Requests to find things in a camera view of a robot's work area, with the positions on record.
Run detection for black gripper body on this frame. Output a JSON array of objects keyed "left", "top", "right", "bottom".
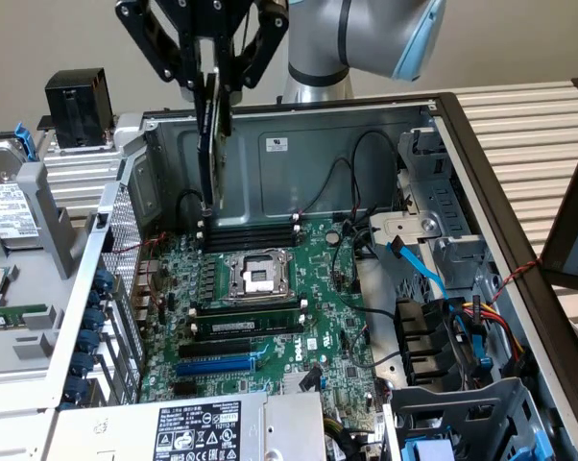
[{"left": 161, "top": 0, "right": 264, "bottom": 42}]

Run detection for green graphics card black shroud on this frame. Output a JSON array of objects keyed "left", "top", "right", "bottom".
[{"left": 195, "top": 66, "right": 235, "bottom": 213}]

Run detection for black CPU cooler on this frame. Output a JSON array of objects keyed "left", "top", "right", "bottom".
[{"left": 44, "top": 67, "right": 115, "bottom": 150}]

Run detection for open grey PC case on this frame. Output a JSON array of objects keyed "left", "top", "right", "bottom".
[{"left": 41, "top": 90, "right": 578, "bottom": 461}]

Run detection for black RAM slot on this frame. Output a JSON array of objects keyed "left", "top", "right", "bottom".
[
  {"left": 197, "top": 231, "right": 303, "bottom": 254},
  {"left": 197, "top": 213, "right": 302, "bottom": 235},
  {"left": 197, "top": 219, "right": 302, "bottom": 241},
  {"left": 197, "top": 225, "right": 303, "bottom": 247},
  {"left": 195, "top": 298, "right": 305, "bottom": 314}
]

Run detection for silver hard disk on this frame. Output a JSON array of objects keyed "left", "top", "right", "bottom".
[{"left": 0, "top": 136, "right": 46, "bottom": 251}]

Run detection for metal CPU socket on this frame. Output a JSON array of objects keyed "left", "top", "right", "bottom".
[{"left": 220, "top": 248, "right": 299, "bottom": 305}]

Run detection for silver metal disk bay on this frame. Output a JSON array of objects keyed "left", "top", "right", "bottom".
[{"left": 368, "top": 127, "right": 501, "bottom": 294}]

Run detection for blue slot retention clip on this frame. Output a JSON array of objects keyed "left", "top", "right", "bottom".
[
  {"left": 85, "top": 287, "right": 107, "bottom": 312},
  {"left": 81, "top": 306, "right": 108, "bottom": 338},
  {"left": 95, "top": 267, "right": 118, "bottom": 300},
  {"left": 61, "top": 376, "right": 92, "bottom": 403},
  {"left": 71, "top": 352, "right": 99, "bottom": 379},
  {"left": 77, "top": 330, "right": 106, "bottom": 357}
]

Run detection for green motherboard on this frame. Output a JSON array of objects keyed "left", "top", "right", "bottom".
[{"left": 135, "top": 218, "right": 395, "bottom": 448}]

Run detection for green RAM stick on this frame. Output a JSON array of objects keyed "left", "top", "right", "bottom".
[{"left": 0, "top": 303, "right": 49, "bottom": 332}]

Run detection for black expansion slot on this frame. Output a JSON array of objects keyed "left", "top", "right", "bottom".
[{"left": 177, "top": 337, "right": 253, "bottom": 360}]

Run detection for blue expansion slot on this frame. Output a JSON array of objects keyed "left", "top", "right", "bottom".
[{"left": 175, "top": 353, "right": 257, "bottom": 379}]

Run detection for grey parts rack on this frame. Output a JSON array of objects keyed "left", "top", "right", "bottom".
[{"left": 0, "top": 160, "right": 108, "bottom": 385}]

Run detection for dark framed monitor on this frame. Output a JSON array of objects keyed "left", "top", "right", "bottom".
[{"left": 541, "top": 136, "right": 578, "bottom": 295}]

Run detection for silver power supply unit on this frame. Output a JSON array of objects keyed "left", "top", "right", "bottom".
[{"left": 43, "top": 391, "right": 327, "bottom": 461}]

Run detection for blue grey drive cage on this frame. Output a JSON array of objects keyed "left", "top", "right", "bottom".
[{"left": 387, "top": 376, "right": 566, "bottom": 461}]

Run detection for pale blue plastic block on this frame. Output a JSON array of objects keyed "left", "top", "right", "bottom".
[{"left": 399, "top": 437, "right": 456, "bottom": 461}]

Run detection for thin black wire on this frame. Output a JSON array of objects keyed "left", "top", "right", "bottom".
[
  {"left": 329, "top": 225, "right": 398, "bottom": 321},
  {"left": 349, "top": 129, "right": 401, "bottom": 218},
  {"left": 174, "top": 188, "right": 209, "bottom": 237},
  {"left": 298, "top": 157, "right": 353, "bottom": 217}
]

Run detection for blue plastic disk rail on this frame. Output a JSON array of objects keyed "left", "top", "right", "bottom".
[{"left": 11, "top": 122, "right": 36, "bottom": 163}]

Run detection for red black twisted wire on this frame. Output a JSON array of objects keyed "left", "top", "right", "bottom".
[
  {"left": 111, "top": 231, "right": 171, "bottom": 308},
  {"left": 490, "top": 257, "right": 543, "bottom": 304}
]

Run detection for blue SATA wire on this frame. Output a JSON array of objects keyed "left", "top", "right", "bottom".
[{"left": 387, "top": 236, "right": 493, "bottom": 371}]

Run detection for black plastic disk bracket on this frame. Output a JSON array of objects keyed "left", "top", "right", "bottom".
[{"left": 394, "top": 297, "right": 470, "bottom": 389}]

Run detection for yellow red orange power wires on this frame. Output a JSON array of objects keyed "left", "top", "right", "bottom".
[{"left": 464, "top": 296, "right": 529, "bottom": 374}]

